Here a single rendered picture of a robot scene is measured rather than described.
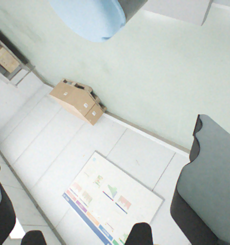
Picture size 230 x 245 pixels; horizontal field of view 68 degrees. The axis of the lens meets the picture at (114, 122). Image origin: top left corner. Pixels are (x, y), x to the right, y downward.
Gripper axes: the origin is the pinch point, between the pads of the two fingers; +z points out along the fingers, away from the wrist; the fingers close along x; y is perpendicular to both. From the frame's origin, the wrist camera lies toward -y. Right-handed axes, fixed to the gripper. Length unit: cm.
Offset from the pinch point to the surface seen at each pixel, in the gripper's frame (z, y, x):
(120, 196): 183, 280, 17
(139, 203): 163, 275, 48
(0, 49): 490, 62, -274
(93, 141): 313, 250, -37
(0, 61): 485, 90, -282
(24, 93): 568, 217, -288
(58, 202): 210, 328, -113
